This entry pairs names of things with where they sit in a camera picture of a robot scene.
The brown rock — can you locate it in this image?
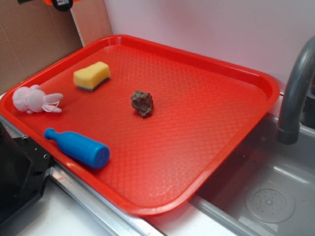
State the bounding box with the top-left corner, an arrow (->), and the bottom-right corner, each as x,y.
131,90 -> 154,118

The orange toy carrot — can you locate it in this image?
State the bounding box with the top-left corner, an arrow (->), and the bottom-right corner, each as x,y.
43,0 -> 80,5

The red plastic tray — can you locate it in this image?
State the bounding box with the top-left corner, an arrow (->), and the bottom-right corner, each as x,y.
0,35 -> 280,216

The yellow sponge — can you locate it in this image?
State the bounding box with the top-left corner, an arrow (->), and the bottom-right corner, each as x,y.
73,61 -> 111,91

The brown cardboard panel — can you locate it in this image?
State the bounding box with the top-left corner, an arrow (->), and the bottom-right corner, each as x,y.
0,0 -> 112,94

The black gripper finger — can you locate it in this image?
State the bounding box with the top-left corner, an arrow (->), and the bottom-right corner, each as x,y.
51,0 -> 73,11

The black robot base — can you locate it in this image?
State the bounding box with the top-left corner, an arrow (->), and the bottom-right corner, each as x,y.
0,124 -> 53,226

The grey plastic sink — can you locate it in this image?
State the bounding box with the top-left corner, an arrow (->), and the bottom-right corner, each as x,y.
190,103 -> 315,236

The blue toy bottle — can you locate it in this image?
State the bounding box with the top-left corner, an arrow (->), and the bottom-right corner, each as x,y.
44,128 -> 110,169

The pink plush bunny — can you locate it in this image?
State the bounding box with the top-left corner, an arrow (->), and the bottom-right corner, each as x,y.
12,85 -> 63,114

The grey faucet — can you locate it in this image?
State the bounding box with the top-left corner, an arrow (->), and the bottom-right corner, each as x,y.
276,37 -> 315,145

